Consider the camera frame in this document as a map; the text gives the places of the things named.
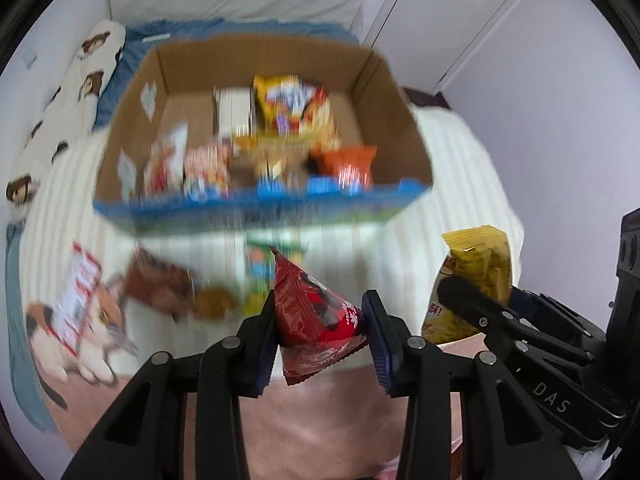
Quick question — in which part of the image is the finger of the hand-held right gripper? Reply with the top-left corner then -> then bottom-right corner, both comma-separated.
510,287 -> 608,346
439,276 -> 601,365

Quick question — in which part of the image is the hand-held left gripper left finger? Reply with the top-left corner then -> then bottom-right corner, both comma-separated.
61,287 -> 280,480

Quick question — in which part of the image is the colourful candy bag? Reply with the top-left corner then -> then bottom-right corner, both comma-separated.
244,242 -> 306,311

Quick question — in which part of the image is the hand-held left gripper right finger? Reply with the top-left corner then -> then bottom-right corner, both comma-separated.
361,289 -> 583,480

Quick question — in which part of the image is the small yellow chips packet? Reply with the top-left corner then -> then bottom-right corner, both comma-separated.
421,225 -> 515,346

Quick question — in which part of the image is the orange red snack packet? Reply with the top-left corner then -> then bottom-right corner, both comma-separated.
183,141 -> 233,197

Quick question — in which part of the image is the yellow bun packet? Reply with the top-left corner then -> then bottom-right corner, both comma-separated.
232,135 -> 311,191

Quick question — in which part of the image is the white door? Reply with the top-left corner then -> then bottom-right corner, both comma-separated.
360,0 -> 543,93

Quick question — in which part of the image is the brown cookie packet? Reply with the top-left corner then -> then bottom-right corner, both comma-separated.
122,247 -> 196,318

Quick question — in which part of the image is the large yellow noodle packet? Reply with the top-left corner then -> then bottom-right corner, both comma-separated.
252,74 -> 346,153

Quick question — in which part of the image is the small cake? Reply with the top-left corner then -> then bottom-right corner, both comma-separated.
192,285 -> 240,320

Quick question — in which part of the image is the red white long snack packet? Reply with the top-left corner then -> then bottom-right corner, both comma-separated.
52,241 -> 103,356

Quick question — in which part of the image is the red triangular snack packet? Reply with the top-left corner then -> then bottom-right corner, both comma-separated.
270,246 -> 370,387

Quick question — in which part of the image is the white cookie packet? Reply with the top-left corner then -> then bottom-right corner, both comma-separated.
144,122 -> 190,193

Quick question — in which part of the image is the cardboard box with blue print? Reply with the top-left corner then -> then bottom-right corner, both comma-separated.
92,34 -> 435,236

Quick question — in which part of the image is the striped cat print blanket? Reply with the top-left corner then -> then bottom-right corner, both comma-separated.
20,105 -> 526,480

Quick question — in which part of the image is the bear print long pillow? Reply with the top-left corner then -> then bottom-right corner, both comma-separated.
5,20 -> 127,221

